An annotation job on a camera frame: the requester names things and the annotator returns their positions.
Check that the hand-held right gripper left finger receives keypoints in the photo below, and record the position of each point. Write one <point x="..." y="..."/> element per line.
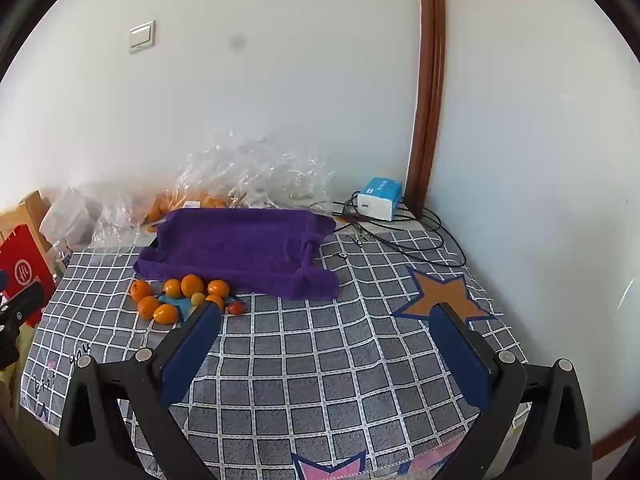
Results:
<point x="192" y="350"/>

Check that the pile of bagged mandarins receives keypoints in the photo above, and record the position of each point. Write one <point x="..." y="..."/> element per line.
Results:
<point x="210" y="201"/>
<point x="157" y="208"/>

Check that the mandarin orange with dark mark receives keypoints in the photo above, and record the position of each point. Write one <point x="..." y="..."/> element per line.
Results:
<point x="140" y="290"/>

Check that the red cherry tomato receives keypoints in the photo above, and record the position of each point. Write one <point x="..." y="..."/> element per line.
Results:
<point x="236" y="307"/>

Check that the red paper bag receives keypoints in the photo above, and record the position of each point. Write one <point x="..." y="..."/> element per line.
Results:
<point x="22" y="270"/>

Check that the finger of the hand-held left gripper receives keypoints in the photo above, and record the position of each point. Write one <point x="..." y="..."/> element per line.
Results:
<point x="7" y="347"/>
<point x="25" y="302"/>

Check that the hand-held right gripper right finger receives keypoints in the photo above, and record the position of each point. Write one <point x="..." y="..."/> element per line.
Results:
<point x="460" y="355"/>

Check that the purple towel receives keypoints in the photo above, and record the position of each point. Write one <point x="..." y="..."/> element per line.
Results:
<point x="235" y="245"/>

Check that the clear plastic bottle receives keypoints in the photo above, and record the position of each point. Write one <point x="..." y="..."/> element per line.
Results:
<point x="62" y="260"/>

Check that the frosted plastic zip bag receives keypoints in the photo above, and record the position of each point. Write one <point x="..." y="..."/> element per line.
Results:
<point x="70" y="215"/>

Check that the brown wooden door frame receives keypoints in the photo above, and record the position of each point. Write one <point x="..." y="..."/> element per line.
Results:
<point x="427" y="85"/>

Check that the small yellow-green fruit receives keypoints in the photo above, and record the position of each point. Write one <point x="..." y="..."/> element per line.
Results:
<point x="198" y="298"/>

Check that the brown cardboard box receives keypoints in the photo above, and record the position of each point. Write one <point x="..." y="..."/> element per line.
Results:
<point x="30" y="210"/>

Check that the grey checked tablecloth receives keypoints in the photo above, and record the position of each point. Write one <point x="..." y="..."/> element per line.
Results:
<point x="310" y="360"/>

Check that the large clear plastic bag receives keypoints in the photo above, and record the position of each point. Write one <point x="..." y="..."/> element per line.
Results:
<point x="260" y="170"/>

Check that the blue and white box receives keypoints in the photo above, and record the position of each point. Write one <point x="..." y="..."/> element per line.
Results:
<point x="377" y="200"/>

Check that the white light switch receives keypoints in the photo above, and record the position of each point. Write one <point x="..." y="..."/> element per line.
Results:
<point x="141" y="36"/>

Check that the white paper label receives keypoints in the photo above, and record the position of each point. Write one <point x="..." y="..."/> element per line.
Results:
<point x="191" y="204"/>

